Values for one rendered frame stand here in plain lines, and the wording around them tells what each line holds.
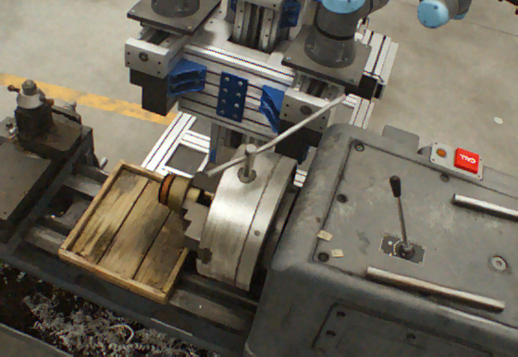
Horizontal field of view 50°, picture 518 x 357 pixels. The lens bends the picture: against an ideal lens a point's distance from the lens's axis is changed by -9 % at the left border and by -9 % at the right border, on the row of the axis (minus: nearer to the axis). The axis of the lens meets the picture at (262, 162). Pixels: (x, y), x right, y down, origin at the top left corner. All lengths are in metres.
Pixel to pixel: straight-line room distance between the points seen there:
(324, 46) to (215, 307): 0.76
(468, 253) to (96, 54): 2.79
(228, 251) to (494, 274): 0.55
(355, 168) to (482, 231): 0.31
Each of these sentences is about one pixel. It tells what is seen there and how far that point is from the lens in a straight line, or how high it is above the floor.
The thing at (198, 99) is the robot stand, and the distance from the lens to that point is 1.94.
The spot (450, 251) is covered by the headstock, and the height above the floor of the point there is 1.25.
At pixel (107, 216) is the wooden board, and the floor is 0.88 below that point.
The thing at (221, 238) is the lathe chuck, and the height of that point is 1.16.
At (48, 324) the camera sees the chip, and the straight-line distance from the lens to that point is 1.84.
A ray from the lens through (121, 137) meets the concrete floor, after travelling 3.07.
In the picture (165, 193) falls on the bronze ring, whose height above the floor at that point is 1.10.
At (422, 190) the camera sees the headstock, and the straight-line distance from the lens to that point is 1.30.
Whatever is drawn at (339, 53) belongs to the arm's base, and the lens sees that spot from 1.68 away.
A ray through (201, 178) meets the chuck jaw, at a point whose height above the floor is 1.13.
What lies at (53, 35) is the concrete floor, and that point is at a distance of 3.81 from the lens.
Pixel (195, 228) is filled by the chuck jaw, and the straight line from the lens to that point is 1.29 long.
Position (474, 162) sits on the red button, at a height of 1.27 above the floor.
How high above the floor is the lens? 2.15
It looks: 46 degrees down
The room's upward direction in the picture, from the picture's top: 12 degrees clockwise
